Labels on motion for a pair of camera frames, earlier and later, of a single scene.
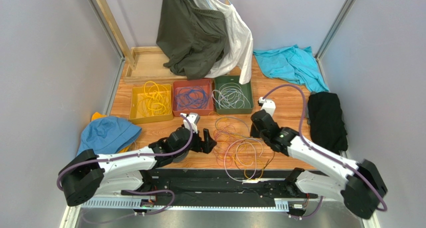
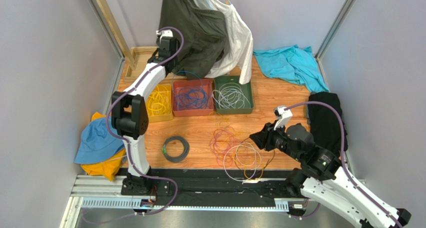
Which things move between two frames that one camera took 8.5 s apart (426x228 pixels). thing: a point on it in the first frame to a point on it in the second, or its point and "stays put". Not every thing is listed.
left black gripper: x=205 y=146 to x=176 y=62
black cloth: x=327 y=126 stays put
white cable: x=230 y=95 stays put
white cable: x=230 y=96 stays put
